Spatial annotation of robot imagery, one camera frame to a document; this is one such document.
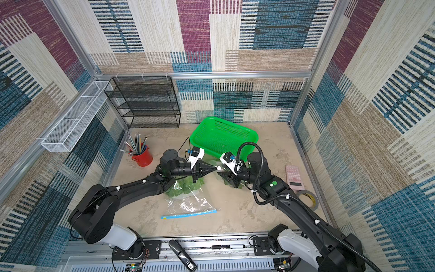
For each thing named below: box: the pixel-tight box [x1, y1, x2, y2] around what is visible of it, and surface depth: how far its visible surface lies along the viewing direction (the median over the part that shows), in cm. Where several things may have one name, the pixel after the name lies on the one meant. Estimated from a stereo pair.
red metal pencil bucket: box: [129, 145, 153, 168], surface depth 96 cm
